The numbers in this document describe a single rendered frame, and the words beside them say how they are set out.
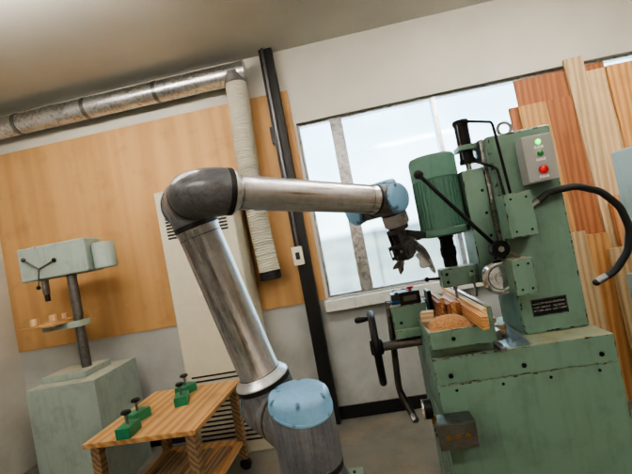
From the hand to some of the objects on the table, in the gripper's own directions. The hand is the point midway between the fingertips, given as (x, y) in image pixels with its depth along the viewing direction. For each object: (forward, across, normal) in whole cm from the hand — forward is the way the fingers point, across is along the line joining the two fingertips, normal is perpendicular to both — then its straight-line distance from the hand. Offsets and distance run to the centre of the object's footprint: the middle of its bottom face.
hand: (418, 273), depth 145 cm
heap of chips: (+16, +12, -9) cm, 22 cm away
